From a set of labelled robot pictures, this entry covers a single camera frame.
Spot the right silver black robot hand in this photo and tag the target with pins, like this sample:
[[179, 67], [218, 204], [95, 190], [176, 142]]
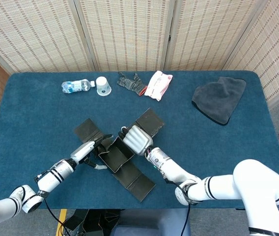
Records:
[[137, 140]]

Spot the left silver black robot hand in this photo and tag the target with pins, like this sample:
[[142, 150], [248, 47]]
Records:
[[81, 151]]

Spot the black paper box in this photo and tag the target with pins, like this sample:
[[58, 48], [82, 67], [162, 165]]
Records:
[[116, 157]]

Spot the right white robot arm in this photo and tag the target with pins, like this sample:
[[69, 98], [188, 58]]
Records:
[[228, 189]]

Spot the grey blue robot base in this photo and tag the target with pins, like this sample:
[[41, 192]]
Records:
[[154, 223]]

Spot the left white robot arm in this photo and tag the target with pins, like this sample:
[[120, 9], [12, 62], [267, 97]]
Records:
[[53, 175]]

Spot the blue carpet table cover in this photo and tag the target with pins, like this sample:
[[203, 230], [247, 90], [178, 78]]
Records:
[[43, 110]]

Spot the grey knit glove red cuff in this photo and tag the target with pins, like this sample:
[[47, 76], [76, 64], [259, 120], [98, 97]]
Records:
[[131, 83]]

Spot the white pink wipes pack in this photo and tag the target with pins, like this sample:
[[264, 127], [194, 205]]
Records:
[[158, 86]]

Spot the white paper cup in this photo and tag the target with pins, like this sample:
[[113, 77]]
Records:
[[103, 86]]

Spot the clear plastic water bottle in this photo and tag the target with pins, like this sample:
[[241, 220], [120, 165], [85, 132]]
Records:
[[75, 86]]

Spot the yellow floor tape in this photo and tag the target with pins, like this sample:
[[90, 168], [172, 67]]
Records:
[[62, 215]]

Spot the dark grey folded cloth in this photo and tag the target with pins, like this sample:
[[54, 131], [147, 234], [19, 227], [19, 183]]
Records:
[[218, 100]]

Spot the beige woven screen panel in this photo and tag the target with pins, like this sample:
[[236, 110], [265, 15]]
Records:
[[31, 37], [210, 37], [127, 37], [277, 49]]

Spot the black screen hinge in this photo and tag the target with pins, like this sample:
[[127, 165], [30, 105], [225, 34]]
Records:
[[170, 38]]

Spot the black table bracket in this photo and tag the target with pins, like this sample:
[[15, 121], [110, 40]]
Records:
[[239, 209]]

